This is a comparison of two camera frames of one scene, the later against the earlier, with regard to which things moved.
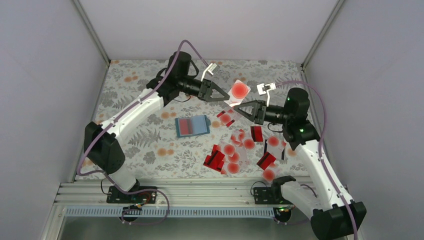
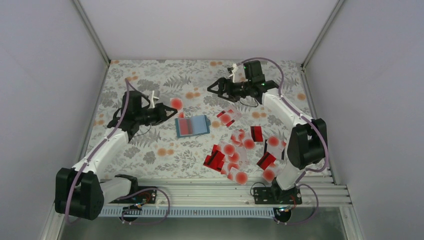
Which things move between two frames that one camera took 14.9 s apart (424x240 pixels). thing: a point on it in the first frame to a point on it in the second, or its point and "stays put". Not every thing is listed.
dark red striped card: (257, 134) stays put
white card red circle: (194, 121) to (187, 126)
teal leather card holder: (192, 126) stays put
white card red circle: (249, 144) stays put
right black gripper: (257, 119) to (227, 82)
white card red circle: (269, 174) stays put
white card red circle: (275, 145) stays put
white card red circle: (233, 167) to (239, 176)
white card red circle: (234, 158) stays put
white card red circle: (229, 149) stays put
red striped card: (266, 161) stays put
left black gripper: (206, 83) to (161, 116)
